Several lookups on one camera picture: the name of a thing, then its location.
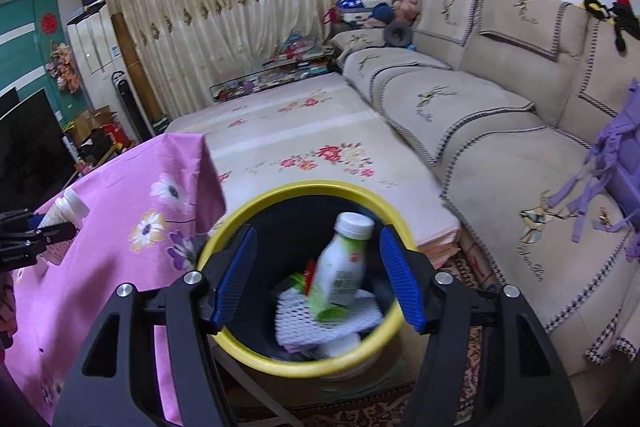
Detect black plush toy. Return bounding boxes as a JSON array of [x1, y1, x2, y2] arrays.
[[582, 0, 640, 55]]

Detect white refrigerator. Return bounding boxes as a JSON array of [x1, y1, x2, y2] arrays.
[[66, 2, 133, 142]]

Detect cream floral mat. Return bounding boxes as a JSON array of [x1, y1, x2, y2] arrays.
[[165, 72, 461, 265]]

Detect white foam net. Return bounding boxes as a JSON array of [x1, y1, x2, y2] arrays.
[[272, 279, 383, 350]]

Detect blue and white pack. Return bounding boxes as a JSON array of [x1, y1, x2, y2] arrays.
[[336, 0, 381, 25]]

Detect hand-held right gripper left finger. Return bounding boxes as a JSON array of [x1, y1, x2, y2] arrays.
[[52, 224, 258, 427]]

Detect pink plush toy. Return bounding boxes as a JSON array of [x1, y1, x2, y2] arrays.
[[395, 0, 421, 24]]

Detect blue round ball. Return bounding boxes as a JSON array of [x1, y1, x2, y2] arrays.
[[372, 4, 397, 26]]

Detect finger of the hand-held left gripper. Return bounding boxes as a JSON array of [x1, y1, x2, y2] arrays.
[[0, 221, 80, 270], [0, 208, 46, 233]]

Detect beige sofa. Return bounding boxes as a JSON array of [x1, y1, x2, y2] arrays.
[[327, 0, 640, 378]]

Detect cream lace curtain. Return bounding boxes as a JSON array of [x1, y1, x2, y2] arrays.
[[102, 0, 381, 108]]

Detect open cardboard boxes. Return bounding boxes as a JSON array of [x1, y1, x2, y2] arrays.
[[67, 106, 118, 148]]

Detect black tower fan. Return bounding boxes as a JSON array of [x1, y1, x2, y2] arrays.
[[111, 71, 138, 142]]

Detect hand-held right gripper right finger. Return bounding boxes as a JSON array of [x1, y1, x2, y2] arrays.
[[378, 227, 583, 427]]

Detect white plastic bottle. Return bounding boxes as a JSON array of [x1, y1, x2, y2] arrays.
[[36, 188, 91, 265]]

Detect pile of books and toys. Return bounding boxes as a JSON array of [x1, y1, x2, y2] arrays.
[[210, 34, 336, 102]]

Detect grey ring pillow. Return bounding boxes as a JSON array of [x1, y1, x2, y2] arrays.
[[384, 21, 415, 48]]

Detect red canister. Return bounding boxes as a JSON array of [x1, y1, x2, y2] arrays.
[[102, 122, 127, 148]]

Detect black television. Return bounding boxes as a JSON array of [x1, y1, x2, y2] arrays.
[[0, 88, 76, 212]]

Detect hanging flower decoration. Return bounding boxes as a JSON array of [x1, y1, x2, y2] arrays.
[[45, 42, 82, 94]]

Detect pink floral tablecloth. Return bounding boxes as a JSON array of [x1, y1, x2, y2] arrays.
[[0, 133, 228, 427]]

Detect purple backpack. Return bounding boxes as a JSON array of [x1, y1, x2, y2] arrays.
[[570, 77, 640, 263]]

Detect black bin with yellow rim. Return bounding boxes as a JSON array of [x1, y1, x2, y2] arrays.
[[196, 181, 420, 378]]

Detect green and white drink bottle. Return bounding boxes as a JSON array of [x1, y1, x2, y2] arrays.
[[305, 212, 376, 323]]

